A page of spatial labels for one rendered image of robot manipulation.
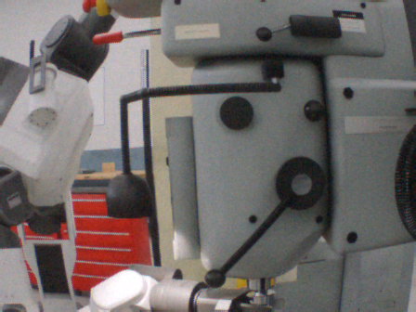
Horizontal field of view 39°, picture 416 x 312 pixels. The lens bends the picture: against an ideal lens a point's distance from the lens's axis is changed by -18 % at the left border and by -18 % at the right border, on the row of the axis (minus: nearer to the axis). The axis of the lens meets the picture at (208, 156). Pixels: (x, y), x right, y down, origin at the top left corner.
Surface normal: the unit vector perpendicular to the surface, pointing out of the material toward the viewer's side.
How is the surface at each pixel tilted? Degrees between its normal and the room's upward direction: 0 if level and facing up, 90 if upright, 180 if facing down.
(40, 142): 58
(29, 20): 90
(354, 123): 90
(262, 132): 90
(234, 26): 90
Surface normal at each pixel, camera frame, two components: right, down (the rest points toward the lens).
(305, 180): -0.03, 0.05
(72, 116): 0.79, -0.08
